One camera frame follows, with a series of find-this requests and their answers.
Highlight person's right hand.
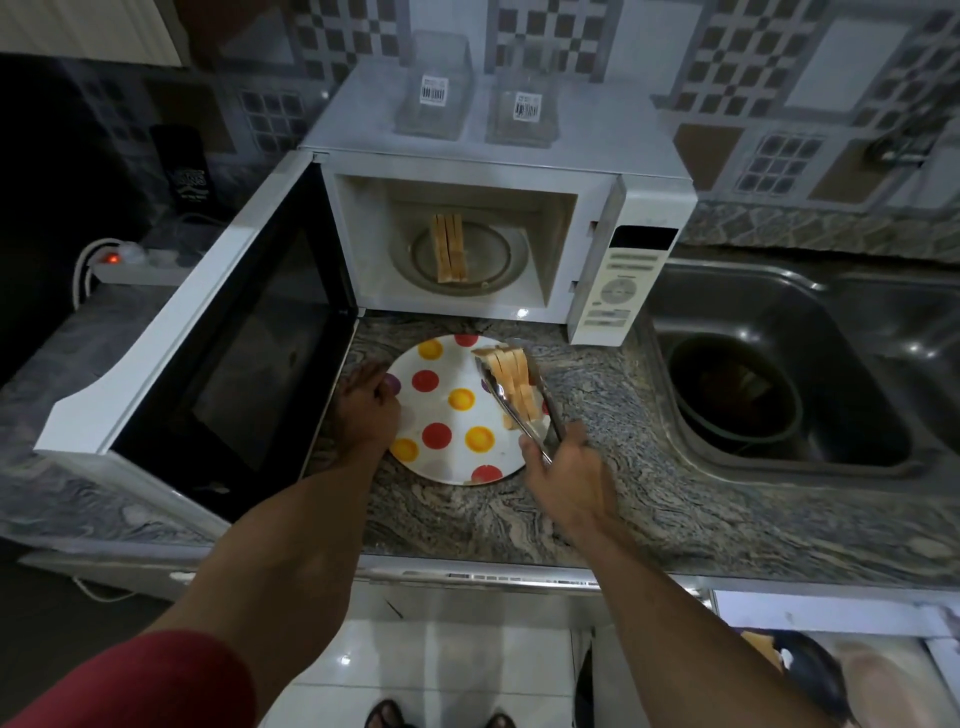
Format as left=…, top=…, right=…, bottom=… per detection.
left=518, top=420, right=618, bottom=538

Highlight person's left hand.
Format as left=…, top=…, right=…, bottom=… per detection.
left=333, top=363, right=403, bottom=461

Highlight metal tongs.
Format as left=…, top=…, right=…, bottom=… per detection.
left=473, top=337, right=571, bottom=466

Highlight white plate with coloured dots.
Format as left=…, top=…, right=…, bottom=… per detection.
left=386, top=334, right=552, bottom=487

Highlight person's left forearm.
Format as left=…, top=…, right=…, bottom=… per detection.
left=146, top=442, right=385, bottom=710

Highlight person's right forearm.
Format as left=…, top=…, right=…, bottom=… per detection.
left=573, top=517, right=830, bottom=728

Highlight white microwave door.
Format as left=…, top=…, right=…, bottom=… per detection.
left=33, top=150, right=360, bottom=543

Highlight glass microwave turntable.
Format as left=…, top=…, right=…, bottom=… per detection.
left=388, top=217, right=531, bottom=298

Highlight dark bowl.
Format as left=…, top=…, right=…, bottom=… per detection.
left=666, top=334, right=804, bottom=456

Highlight white power strip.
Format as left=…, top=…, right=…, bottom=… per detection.
left=90, top=240, right=198, bottom=288

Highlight white microwave oven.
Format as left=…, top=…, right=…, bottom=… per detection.
left=300, top=56, right=699, bottom=348

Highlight black canister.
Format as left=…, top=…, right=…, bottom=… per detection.
left=149, top=123, right=216, bottom=220

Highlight clear glass container with label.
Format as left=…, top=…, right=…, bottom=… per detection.
left=394, top=30, right=476, bottom=142
left=485, top=37, right=563, bottom=148

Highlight stainless steel sink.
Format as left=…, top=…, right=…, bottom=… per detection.
left=637, top=258, right=960, bottom=490

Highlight white drawer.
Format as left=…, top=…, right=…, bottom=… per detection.
left=711, top=588, right=960, bottom=728

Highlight black and yellow bag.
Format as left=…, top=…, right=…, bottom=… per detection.
left=738, top=628, right=858, bottom=726

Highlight red sleeve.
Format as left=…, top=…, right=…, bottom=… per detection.
left=0, top=629, right=258, bottom=728

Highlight metal faucet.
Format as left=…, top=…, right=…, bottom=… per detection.
left=864, top=96, right=960, bottom=171

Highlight white power cable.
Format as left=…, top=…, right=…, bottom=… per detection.
left=71, top=237, right=126, bottom=311

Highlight beige wall cabinet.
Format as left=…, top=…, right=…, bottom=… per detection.
left=0, top=0, right=190, bottom=69

